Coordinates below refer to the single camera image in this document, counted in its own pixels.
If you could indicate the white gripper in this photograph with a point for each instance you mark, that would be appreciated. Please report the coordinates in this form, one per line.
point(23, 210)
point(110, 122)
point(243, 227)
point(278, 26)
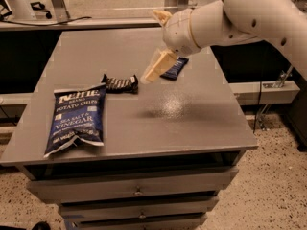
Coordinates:
point(177, 32)

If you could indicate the dark chocolate rxbar wrapper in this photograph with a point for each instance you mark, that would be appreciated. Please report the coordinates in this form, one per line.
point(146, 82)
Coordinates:
point(118, 86)

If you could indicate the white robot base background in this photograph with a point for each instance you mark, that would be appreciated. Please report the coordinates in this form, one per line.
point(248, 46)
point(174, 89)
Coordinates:
point(21, 9)

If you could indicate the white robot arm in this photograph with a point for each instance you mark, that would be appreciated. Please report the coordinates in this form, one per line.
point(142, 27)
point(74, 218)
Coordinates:
point(229, 22)

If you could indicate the blue rxbar wrapper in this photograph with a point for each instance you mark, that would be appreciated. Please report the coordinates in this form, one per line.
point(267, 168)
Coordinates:
point(174, 71)

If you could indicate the blue kettle chip bag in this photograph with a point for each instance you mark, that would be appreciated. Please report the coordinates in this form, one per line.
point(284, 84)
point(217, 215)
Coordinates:
point(77, 118)

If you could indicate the grey drawer cabinet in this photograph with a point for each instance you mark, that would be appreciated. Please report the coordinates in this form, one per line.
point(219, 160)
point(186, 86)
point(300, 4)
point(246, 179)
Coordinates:
point(191, 123)

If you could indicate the middle grey drawer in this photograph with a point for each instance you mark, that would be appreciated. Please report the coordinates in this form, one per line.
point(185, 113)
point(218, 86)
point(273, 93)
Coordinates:
point(140, 208)

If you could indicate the grey drawer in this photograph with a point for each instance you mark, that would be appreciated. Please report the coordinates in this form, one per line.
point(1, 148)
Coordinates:
point(105, 187)
point(172, 222)
point(140, 208)

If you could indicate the bottom grey drawer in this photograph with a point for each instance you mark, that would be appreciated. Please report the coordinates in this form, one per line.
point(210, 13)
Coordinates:
point(172, 222)

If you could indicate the top grey drawer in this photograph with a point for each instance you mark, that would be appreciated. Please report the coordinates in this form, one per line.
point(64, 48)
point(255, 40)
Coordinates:
point(105, 187)

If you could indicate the grey lower side rail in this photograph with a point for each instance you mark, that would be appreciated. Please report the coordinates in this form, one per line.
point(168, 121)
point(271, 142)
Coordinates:
point(253, 93)

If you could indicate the grey metal rail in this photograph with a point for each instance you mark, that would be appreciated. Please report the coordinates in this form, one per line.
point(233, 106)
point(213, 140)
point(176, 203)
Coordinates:
point(82, 23)

